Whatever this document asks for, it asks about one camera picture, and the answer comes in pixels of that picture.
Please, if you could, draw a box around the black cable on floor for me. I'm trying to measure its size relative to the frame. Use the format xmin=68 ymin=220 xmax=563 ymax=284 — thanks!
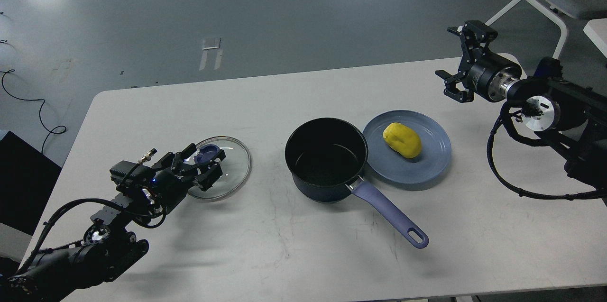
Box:
xmin=0 ymin=69 xmax=67 ymax=155

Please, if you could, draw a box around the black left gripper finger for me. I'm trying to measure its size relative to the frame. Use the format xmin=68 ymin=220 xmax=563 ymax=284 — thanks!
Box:
xmin=164 ymin=144 xmax=210 ymax=174
xmin=192 ymin=149 xmax=226 ymax=192

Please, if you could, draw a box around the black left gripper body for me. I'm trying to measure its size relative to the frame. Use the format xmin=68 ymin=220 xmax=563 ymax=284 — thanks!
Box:
xmin=142 ymin=167 xmax=194 ymax=212

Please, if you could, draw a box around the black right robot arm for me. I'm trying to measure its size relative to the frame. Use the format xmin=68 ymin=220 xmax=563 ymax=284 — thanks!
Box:
xmin=436 ymin=20 xmax=607 ymax=201

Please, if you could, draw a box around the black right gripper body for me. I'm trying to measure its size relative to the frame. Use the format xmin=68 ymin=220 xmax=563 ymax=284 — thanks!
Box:
xmin=466 ymin=52 xmax=522 ymax=102

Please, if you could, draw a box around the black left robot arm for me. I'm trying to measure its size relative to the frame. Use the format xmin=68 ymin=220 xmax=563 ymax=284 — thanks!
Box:
xmin=1 ymin=144 xmax=226 ymax=302

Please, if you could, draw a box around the black box at left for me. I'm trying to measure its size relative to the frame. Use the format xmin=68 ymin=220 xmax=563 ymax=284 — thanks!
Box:
xmin=0 ymin=130 xmax=62 ymax=236

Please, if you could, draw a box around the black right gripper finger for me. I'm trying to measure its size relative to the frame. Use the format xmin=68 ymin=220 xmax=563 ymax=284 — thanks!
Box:
xmin=447 ymin=20 xmax=498 ymax=73
xmin=435 ymin=70 xmax=473 ymax=103

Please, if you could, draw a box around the yellow potato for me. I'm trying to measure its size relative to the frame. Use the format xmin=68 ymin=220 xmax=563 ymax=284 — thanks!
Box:
xmin=382 ymin=122 xmax=423 ymax=159

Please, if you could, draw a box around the dark blue saucepan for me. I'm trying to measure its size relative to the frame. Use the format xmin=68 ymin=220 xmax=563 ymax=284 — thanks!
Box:
xmin=285 ymin=118 xmax=429 ymax=249

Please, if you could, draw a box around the blue round plate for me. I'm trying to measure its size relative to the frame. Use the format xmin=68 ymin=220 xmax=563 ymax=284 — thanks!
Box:
xmin=363 ymin=110 xmax=451 ymax=186

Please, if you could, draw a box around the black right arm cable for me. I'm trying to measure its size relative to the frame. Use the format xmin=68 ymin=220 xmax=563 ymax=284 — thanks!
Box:
xmin=487 ymin=102 xmax=607 ymax=200

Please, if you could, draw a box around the white table edge right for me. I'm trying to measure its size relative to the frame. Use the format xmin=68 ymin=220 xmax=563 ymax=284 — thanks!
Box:
xmin=583 ymin=18 xmax=607 ymax=57

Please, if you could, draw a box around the glass pot lid blue knob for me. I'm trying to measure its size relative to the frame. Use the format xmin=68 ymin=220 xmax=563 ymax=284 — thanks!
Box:
xmin=183 ymin=136 xmax=252 ymax=202

